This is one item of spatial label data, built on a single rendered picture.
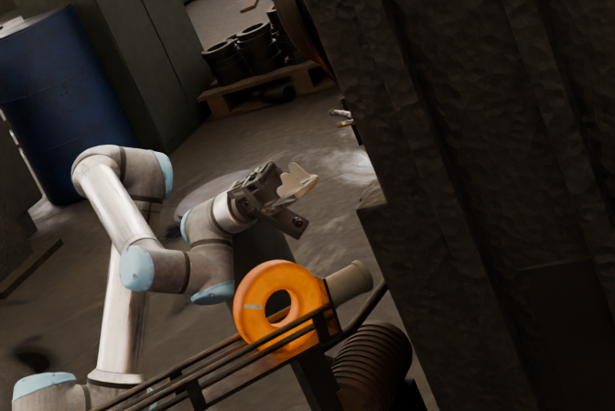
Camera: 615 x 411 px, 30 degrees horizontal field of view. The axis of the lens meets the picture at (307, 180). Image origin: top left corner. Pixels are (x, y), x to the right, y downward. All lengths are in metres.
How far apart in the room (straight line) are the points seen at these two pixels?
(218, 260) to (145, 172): 0.54
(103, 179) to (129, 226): 0.25
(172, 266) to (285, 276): 0.46
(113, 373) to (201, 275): 0.59
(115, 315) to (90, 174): 0.37
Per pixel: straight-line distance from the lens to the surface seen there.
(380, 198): 1.75
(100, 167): 2.76
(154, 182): 2.88
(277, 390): 3.23
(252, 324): 1.92
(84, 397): 2.87
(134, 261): 2.33
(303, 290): 1.96
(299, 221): 2.35
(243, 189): 2.31
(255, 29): 5.91
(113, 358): 2.89
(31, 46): 5.58
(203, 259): 2.39
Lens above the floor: 1.50
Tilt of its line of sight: 19 degrees down
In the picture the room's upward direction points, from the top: 23 degrees counter-clockwise
